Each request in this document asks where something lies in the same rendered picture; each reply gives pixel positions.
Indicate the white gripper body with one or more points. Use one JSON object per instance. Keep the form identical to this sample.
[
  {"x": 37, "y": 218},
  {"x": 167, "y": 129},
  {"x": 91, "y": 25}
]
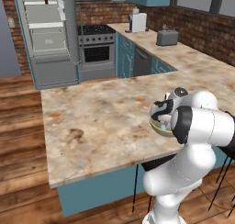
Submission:
[{"x": 159, "y": 109}]

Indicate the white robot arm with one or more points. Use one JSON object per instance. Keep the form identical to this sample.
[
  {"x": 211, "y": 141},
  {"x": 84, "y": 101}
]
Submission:
[{"x": 189, "y": 160}]

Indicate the bowl with ice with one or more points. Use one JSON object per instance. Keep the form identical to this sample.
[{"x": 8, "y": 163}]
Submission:
[{"x": 159, "y": 129}]

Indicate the teal counter base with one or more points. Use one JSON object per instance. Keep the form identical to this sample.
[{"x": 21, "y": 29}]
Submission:
[{"x": 98, "y": 188}]

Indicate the grey fridge door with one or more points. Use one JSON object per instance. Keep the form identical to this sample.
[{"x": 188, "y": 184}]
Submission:
[{"x": 71, "y": 28}]

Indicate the grey fridge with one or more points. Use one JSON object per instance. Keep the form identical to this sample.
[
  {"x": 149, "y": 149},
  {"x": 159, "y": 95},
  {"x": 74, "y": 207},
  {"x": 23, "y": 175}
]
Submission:
[{"x": 46, "y": 59}]

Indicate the dark grey dishwasher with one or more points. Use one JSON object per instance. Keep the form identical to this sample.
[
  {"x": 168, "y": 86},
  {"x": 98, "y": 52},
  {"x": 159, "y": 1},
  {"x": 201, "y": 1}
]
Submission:
[{"x": 142, "y": 62}]

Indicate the black bar stool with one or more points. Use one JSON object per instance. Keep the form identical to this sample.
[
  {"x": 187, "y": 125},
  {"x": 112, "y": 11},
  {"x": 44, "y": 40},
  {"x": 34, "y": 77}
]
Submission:
[
  {"x": 156, "y": 163},
  {"x": 228, "y": 148}
]

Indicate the teal base cupboards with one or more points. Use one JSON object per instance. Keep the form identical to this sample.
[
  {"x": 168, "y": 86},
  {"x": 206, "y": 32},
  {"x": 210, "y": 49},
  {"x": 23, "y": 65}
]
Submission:
[{"x": 125, "y": 58}]

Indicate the grey toaster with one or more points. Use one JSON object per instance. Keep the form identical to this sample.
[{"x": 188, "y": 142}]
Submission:
[{"x": 167, "y": 37}]

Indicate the steel stove with oven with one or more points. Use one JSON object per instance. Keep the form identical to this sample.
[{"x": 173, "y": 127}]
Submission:
[{"x": 97, "y": 54}]

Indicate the white coffee machine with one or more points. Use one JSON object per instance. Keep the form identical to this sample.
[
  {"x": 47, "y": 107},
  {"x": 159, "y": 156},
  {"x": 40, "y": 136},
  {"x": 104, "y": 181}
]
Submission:
[{"x": 138, "y": 21}]

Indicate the white wall switch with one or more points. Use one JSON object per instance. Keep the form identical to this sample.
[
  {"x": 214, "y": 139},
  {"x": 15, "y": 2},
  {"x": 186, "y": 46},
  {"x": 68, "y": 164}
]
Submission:
[{"x": 11, "y": 22}]

